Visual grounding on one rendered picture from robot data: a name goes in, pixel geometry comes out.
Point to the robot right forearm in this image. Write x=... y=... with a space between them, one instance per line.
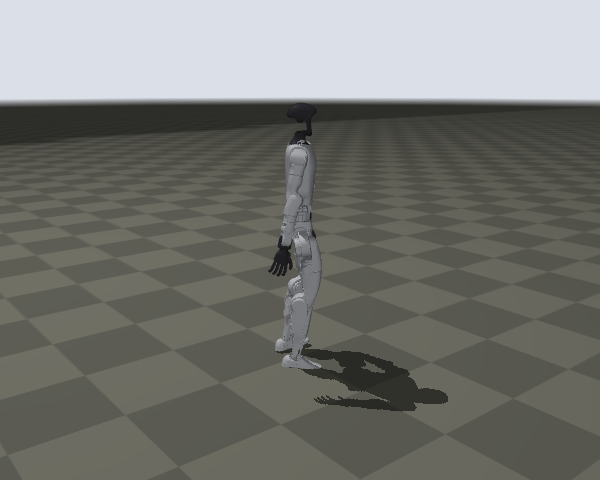
x=289 y=220

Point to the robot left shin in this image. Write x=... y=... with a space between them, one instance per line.
x=287 y=313

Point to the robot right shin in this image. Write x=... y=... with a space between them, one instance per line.
x=300 y=321

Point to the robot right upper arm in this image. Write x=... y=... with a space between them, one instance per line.
x=297 y=162

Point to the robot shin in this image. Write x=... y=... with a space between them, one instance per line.
x=300 y=321
x=287 y=313

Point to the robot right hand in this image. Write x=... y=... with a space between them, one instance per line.
x=282 y=257

